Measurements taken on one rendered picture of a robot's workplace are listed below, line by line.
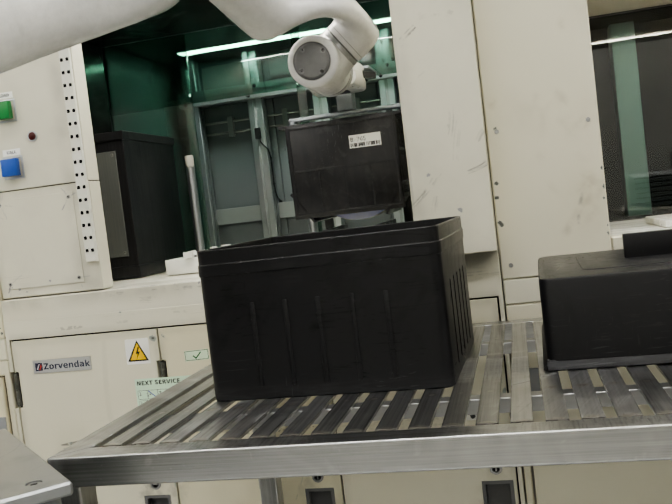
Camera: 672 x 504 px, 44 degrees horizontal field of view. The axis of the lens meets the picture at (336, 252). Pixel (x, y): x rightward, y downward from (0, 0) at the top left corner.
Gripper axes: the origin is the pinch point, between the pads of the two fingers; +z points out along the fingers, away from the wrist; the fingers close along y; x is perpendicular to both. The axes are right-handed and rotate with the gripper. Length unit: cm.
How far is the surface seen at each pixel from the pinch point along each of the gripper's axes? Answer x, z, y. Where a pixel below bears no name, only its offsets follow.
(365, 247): -28, -76, 12
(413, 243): -28, -76, 17
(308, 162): -14.9, -9.7, -7.1
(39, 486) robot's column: -43, -101, -14
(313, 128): -8.8, -9.8, -5.4
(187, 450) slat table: -43, -93, -4
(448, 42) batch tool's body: -1.3, -36.8, 21.8
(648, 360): -43, -73, 40
